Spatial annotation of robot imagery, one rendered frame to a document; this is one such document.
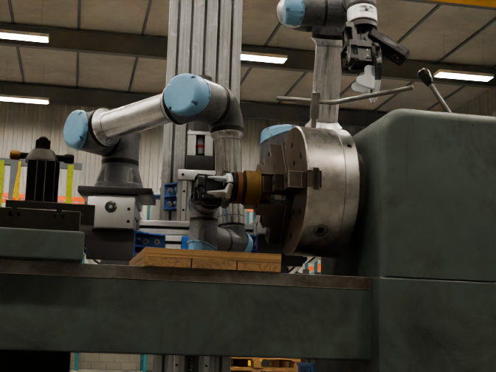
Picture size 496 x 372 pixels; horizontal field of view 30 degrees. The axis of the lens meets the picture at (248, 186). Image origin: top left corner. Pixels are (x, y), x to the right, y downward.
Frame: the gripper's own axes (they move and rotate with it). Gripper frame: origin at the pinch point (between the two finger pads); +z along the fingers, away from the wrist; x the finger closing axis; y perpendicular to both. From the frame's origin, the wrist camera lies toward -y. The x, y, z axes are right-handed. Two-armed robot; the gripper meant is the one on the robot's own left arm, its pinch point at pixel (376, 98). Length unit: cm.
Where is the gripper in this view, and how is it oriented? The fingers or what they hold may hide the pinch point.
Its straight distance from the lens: 224.9
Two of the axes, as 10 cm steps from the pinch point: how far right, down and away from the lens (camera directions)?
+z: 0.1, 9.3, -3.6
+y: -9.8, -0.7, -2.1
